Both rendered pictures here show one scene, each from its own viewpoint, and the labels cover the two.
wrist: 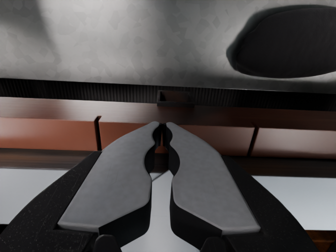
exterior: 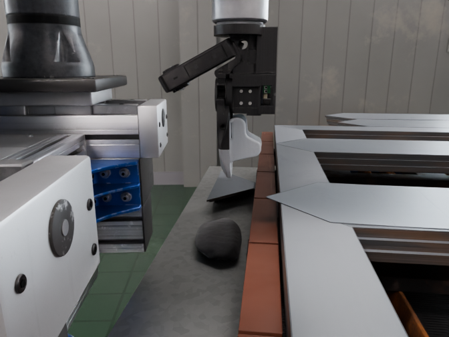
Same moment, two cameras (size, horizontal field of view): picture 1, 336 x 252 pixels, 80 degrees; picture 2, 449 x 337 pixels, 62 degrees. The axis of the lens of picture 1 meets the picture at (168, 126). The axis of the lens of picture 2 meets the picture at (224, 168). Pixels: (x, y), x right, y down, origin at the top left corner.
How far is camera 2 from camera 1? 0.55 m
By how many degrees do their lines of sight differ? 77
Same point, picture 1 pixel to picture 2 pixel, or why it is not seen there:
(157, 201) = (309, 204)
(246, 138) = (261, 200)
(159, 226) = (339, 205)
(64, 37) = not seen: outside the picture
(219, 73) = (238, 272)
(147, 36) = (200, 310)
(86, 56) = not seen: outside the picture
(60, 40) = not seen: outside the picture
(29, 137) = (266, 273)
